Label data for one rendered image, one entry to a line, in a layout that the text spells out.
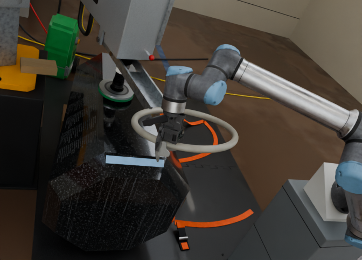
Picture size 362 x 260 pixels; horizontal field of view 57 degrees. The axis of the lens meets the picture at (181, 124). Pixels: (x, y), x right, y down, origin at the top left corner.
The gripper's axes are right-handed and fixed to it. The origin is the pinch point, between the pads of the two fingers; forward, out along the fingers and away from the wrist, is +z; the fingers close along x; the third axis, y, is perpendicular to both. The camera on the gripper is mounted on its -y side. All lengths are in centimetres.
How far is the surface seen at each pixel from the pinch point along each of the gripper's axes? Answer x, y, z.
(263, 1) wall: 665, -105, -89
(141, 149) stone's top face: 30.9, -24.1, 16.4
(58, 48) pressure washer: 144, -186, 4
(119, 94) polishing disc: 54, -56, -1
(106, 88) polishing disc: 52, -64, -3
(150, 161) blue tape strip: 29.1, -17.3, 20.5
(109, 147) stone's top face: 18.3, -36.0, 15.2
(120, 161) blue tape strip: 18.1, -28.2, 20.1
